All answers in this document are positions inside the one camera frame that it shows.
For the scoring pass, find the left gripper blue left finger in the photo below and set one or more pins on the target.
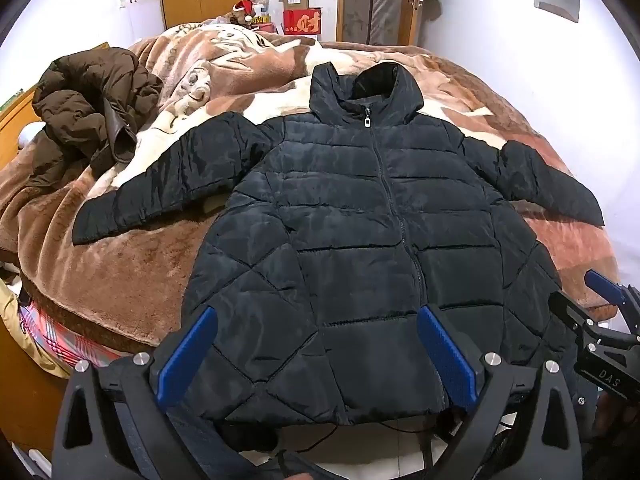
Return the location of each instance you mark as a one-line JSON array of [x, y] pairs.
[[181, 354]]

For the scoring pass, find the red gift box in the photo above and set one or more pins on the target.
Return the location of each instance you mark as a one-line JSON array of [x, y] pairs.
[[302, 22]]

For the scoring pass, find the plaid bed sheet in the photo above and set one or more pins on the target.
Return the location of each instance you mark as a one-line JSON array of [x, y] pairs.
[[61, 343]]

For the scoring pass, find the brown puffer jacket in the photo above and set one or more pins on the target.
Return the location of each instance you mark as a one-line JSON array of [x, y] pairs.
[[93, 104]]

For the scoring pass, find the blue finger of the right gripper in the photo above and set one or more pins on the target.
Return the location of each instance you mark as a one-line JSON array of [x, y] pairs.
[[608, 290]]

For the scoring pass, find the black puffer jacket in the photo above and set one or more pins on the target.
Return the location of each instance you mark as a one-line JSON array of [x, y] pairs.
[[341, 223]]

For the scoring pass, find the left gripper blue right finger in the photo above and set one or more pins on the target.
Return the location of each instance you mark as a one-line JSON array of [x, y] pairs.
[[453, 355]]

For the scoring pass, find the wooden door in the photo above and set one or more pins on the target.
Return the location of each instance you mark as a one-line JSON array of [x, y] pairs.
[[379, 22]]

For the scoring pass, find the santa hat plush toy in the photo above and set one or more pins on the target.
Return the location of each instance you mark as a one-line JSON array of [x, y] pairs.
[[242, 13]]

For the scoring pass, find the brown and cream plush blanket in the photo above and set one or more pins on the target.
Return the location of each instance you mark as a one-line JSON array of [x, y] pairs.
[[126, 290]]

